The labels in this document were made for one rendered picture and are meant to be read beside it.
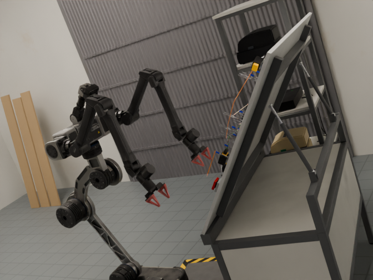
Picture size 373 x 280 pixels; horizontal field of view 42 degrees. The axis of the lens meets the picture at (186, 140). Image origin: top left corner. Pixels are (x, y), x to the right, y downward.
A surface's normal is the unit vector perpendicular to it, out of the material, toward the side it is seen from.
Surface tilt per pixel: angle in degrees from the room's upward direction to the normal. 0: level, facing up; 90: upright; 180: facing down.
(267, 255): 90
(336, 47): 90
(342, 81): 90
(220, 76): 90
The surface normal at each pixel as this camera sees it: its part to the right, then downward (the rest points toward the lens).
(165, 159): -0.51, 0.40
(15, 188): 0.80, -0.13
